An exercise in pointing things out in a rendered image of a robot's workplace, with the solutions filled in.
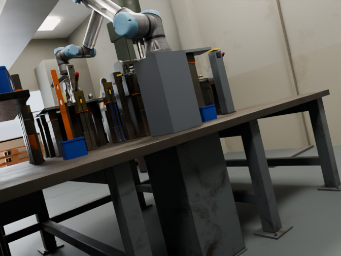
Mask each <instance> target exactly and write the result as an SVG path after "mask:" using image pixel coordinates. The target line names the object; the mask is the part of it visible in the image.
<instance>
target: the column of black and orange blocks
mask: <svg viewBox="0 0 341 256"><path fill-rule="evenodd" d="M11 77H12V79H13V85H14V88H15V91H20V90H23V89H22V86H21V81H20V78H19V74H13V75H11ZM20 114H21V117H22V123H23V127H24V130H25V134H26V136H27V140H28V144H29V147H30V153H31V157H32V161H33V165H38V164H42V159H41V155H40V151H39V149H38V146H37V142H36V138H35V135H34V133H35V132H34V130H33V126H32V121H31V119H30V116H29V111H28V108H27V103H25V105H24V106H23V108H22V109H21V111H20Z"/></svg>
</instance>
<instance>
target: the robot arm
mask: <svg viewBox="0 0 341 256"><path fill-rule="evenodd" d="M72 1H73V2H74V3H77V4H82V5H84V6H85V7H87V8H89V9H93V10H92V13H91V17H90V20H89V24H88V27H87V31H86V34H85V38H84V41H83V45H82V46H75V45H72V44H71V45H68V46H66V47H65V48H64V47H59V48H56V49H55V50H54V53H55V57H56V61H57V65H58V69H59V72H60V75H63V76H62V77H60V78H59V79H58V81H59V83H60V82H62V81H63V80H64V81H63V90H64V92H65V95H66V99H67V103H69V99H70V98H71V99H72V96H71V92H70V90H71V84H70V79H69V75H68V71H67V69H66V66H67V65H70V63H69V60H70V59H72V58H92V57H95V56H96V48H95V47H94V46H95V43H96V40H97V37H98V34H99V31H100V28H101V25H102V22H103V19H104V17H106V18H107V19H108V20H110V21H111V22H112V23H113V27H114V29H115V32H116V33H117V35H119V36H121V37H124V38H143V40H144V44H145V52H144V58H145V57H147V56H149V55H151V54H153V53H156V52H168V51H172V49H171V48H170V46H169V44H168V42H167V40H166V37H165V33H164V29H163V25H162V19H161V17H160V14H159V13H158V12H157V11H155V10H145V11H142V12H140V13H135V12H133V11H131V10H130V9H128V8H121V7H119V6H118V5H116V4H115V3H113V2H112V1H110V0H72Z"/></svg>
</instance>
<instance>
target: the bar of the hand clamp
mask: <svg viewBox="0 0 341 256"><path fill-rule="evenodd" d="M66 69H67V71H68V75H69V79H70V84H71V89H72V90H73V92H74V86H75V69H74V65H67V66H66Z"/></svg>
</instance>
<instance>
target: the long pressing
mask: <svg viewBox="0 0 341 256"><path fill-rule="evenodd" d="M206 80H208V77H207V78H201V79H199V81H200V82H203V81H206ZM92 101H94V102H97V104H98V103H102V102H103V98H102V97H100V98H94V99H89V100H86V103H89V102H92ZM72 105H73V106H74V103H67V106H69V107H72ZM53 109H56V111H60V108H59V105H57V106H51V107H46V108H43V109H42V110H41V111H40V112H39V113H38V115H41V114H44V113H45V112H46V111H48V110H53Z"/></svg>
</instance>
